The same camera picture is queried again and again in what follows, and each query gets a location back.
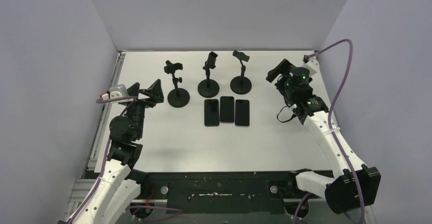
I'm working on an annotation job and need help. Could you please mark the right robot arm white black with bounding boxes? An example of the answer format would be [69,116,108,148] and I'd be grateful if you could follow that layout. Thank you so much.
[266,59,381,214]

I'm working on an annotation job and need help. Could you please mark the aluminium frame rail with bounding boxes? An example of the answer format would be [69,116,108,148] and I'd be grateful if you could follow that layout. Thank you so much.
[63,52,126,224]

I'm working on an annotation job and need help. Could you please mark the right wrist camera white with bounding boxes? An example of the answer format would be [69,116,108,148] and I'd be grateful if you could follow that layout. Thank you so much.
[302,55,319,77]

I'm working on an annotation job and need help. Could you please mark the black smartphone white edge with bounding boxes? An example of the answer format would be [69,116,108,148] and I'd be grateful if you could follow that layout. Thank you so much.
[234,99,250,127]

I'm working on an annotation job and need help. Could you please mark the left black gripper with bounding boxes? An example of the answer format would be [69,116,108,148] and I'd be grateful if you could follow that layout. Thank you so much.
[123,78,163,139]

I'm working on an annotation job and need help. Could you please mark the tall black tripod phone stand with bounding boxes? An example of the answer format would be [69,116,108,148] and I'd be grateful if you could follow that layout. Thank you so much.
[164,60,190,108]

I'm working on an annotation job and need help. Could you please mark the purple-edged black smartphone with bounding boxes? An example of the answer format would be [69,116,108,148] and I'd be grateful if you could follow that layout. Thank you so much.
[220,96,235,123]

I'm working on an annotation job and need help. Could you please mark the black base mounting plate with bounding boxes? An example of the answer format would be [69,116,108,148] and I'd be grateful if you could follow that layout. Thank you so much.
[84,170,345,215]

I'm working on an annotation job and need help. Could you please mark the black round-base phone stand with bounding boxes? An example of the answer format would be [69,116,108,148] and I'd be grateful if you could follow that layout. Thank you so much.
[230,50,252,95]

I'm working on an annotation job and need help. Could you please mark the black phone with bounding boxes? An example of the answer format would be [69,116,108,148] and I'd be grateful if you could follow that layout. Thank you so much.
[204,99,220,127]

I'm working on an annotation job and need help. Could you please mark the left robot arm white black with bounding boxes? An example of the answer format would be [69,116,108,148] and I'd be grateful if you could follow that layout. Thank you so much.
[66,79,164,223]

